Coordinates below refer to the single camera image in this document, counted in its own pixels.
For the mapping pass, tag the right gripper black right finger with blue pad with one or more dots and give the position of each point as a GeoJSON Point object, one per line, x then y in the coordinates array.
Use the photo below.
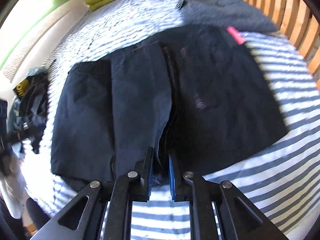
{"type": "Point", "coordinates": [218, 210]}

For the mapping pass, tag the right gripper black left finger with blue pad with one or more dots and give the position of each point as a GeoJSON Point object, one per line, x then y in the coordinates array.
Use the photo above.
{"type": "Point", "coordinates": [102, 210]}

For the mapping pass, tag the black shorts red stitching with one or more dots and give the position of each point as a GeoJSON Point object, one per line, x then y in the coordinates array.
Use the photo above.
{"type": "Point", "coordinates": [194, 91]}

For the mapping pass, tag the white gloved left hand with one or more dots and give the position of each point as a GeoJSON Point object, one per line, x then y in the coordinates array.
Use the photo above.
{"type": "Point", "coordinates": [12, 186]}

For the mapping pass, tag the black garment yellow print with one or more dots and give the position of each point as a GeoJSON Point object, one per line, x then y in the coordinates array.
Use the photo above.
{"type": "Point", "coordinates": [31, 89]}

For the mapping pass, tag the green world map poster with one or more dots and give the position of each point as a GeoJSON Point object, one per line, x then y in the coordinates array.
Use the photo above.
{"type": "Point", "coordinates": [23, 17]}

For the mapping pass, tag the grey folded buttoned garment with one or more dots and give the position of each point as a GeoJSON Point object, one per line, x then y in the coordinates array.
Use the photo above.
{"type": "Point", "coordinates": [225, 13]}

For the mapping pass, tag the wooden slatted bed rail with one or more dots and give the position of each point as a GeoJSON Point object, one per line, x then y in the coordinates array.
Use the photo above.
{"type": "Point", "coordinates": [299, 21]}

